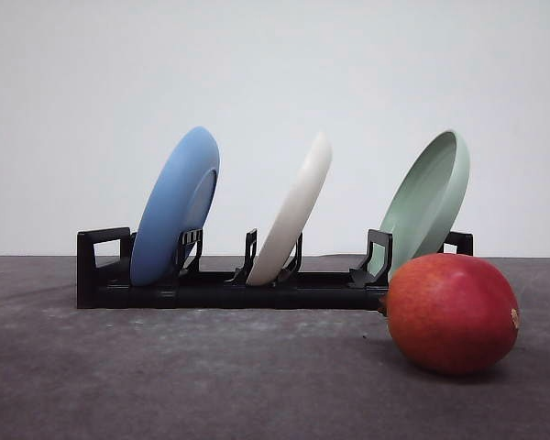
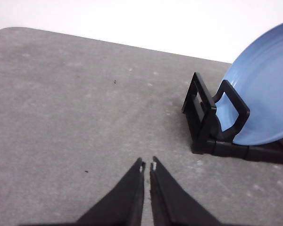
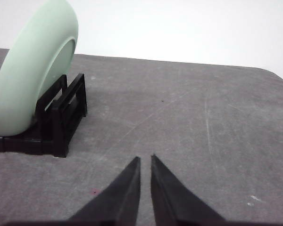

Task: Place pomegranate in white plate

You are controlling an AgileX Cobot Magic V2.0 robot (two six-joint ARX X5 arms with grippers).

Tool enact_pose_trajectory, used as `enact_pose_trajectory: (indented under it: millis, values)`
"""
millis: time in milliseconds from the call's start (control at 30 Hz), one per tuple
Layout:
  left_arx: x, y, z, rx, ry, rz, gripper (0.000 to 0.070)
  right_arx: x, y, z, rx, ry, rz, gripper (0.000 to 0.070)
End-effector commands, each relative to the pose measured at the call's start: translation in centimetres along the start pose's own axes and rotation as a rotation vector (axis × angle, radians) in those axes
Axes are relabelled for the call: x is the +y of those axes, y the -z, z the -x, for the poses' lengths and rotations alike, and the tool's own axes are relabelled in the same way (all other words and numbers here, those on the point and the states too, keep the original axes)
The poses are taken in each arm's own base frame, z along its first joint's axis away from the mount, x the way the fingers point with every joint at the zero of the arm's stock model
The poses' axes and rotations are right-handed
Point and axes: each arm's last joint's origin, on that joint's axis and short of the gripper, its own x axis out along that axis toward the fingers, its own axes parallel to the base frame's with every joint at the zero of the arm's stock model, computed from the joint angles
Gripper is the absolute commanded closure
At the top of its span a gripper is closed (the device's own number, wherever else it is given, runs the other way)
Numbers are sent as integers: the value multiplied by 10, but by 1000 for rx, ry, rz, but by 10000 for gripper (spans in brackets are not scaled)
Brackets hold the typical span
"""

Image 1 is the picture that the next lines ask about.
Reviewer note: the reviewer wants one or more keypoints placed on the white plate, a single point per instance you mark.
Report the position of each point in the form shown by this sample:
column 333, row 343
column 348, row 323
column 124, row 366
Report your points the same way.
column 291, row 213

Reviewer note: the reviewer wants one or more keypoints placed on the red pomegranate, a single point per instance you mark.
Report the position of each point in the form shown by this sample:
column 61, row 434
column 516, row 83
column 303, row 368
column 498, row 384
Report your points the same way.
column 453, row 314

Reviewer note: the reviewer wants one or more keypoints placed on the blue plate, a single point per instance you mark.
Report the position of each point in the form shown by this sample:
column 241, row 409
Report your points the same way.
column 178, row 202

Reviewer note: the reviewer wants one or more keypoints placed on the green plate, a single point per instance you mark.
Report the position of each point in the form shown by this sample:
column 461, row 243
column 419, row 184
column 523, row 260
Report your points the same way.
column 426, row 204

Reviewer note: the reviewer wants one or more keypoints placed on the black dish rack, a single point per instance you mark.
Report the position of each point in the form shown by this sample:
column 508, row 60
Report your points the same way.
column 105, row 277

